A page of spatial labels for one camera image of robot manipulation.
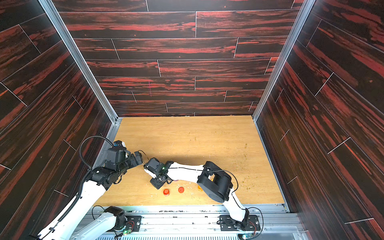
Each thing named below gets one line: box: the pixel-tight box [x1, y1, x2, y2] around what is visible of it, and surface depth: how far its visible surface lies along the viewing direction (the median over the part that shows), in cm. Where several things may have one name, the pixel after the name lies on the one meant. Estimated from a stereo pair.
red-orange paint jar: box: [163, 188, 170, 197], surface depth 84 cm
